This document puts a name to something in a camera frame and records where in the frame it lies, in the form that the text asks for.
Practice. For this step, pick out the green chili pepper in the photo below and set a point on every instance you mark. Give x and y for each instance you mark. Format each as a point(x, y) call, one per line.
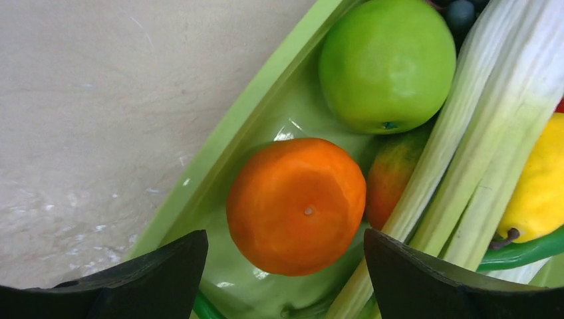
point(512, 255)

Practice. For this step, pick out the celery stalk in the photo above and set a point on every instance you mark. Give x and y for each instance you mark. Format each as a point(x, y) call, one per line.
point(508, 82)

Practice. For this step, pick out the orange tangerine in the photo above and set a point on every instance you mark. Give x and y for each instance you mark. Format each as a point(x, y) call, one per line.
point(296, 205)

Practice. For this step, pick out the mango orange green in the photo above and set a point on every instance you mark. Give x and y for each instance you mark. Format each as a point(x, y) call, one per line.
point(390, 172)

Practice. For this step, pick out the green apple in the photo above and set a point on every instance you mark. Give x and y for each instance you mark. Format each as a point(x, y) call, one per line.
point(387, 66)

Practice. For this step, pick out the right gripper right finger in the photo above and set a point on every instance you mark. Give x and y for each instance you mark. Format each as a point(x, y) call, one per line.
point(409, 284)

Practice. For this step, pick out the bok choy green white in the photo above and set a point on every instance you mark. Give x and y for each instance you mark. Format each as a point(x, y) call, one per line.
point(521, 274)

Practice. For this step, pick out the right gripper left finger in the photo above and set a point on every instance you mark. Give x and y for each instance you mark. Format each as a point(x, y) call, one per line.
point(163, 283)

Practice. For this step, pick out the green plastic basin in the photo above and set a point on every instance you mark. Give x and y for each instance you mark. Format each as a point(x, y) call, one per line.
point(284, 101)

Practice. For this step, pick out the dark grapes bunch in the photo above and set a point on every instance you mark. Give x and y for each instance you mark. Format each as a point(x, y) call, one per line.
point(460, 15)

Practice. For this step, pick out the yellow lemon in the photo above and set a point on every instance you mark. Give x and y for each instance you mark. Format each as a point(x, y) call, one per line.
point(536, 206)

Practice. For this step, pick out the red tomato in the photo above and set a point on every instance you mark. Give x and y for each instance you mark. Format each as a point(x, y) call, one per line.
point(560, 107)

